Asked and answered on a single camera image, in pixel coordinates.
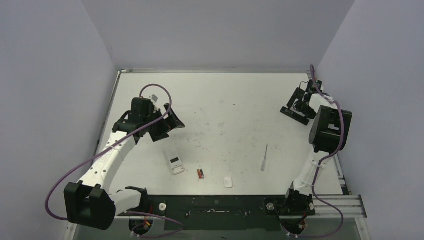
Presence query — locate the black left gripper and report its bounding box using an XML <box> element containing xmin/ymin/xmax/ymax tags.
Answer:
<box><xmin>143</xmin><ymin>104</ymin><xmax>185</xmax><ymax>142</ymax></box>

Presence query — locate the black bar tool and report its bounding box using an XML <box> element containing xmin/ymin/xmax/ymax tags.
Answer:
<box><xmin>280</xmin><ymin>106</ymin><xmax>310</xmax><ymax>126</ymax></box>

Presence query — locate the white red remote control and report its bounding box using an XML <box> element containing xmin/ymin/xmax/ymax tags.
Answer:
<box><xmin>165</xmin><ymin>148</ymin><xmax>185</xmax><ymax>175</ymax></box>

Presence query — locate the white battery cover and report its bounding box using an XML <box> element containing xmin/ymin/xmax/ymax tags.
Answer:
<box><xmin>223</xmin><ymin>176</ymin><xmax>233</xmax><ymax>189</ymax></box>

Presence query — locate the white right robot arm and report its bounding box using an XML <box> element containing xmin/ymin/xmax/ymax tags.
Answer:
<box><xmin>280</xmin><ymin>79</ymin><xmax>353</xmax><ymax>215</ymax></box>

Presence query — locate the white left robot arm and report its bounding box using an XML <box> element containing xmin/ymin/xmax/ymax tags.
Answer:
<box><xmin>64</xmin><ymin>97</ymin><xmax>185</xmax><ymax>230</ymax></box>

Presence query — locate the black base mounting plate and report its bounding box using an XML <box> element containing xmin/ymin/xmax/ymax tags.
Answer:
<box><xmin>128</xmin><ymin>194</ymin><xmax>316</xmax><ymax>233</ymax></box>

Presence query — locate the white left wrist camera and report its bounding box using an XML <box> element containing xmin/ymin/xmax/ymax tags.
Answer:
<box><xmin>149</xmin><ymin>94</ymin><xmax>159</xmax><ymax>103</ymax></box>

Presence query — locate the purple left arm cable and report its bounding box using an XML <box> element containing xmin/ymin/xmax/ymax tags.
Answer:
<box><xmin>44</xmin><ymin>83</ymin><xmax>173</xmax><ymax>222</ymax></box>

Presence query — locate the aluminium rail frame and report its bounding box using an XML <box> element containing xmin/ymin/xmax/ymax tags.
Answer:
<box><xmin>312</xmin><ymin>195</ymin><xmax>368</xmax><ymax>219</ymax></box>

